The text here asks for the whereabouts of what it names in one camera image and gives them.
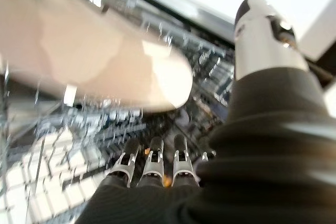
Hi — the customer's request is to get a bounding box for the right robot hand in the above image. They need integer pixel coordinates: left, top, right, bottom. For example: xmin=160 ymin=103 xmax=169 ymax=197
xmin=76 ymin=0 xmax=336 ymax=224

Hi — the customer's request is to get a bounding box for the beige ceramic plate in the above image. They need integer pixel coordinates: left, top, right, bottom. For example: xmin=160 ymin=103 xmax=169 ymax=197
xmin=0 ymin=0 xmax=194 ymax=111

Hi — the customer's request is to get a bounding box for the open black dishwasher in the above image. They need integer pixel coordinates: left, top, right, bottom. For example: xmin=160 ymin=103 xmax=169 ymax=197
xmin=99 ymin=0 xmax=237 ymax=44

